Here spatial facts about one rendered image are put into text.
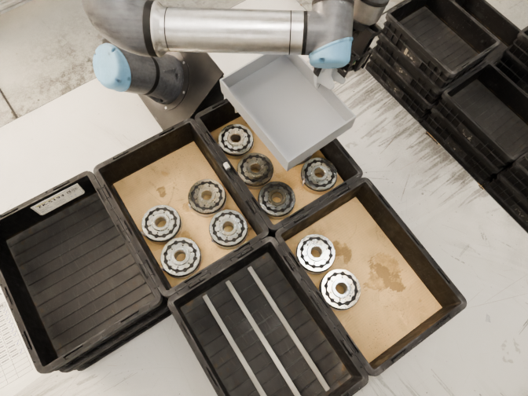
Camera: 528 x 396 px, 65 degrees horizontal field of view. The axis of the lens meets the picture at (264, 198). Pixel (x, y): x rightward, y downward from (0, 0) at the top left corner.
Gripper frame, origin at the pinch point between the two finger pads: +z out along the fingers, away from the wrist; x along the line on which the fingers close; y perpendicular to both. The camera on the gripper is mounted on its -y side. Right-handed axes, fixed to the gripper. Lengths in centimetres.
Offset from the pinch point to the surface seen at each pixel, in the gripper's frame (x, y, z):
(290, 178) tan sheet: -5.5, 8.4, 28.1
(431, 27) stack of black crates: 112, -17, 30
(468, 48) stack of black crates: 116, 1, 29
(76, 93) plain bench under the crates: -32, -66, 50
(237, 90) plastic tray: -14.0, -12.1, 7.8
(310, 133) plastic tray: -8.3, 8.5, 5.9
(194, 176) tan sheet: -25.6, -9.5, 34.0
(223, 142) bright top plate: -14.5, -11.6, 27.9
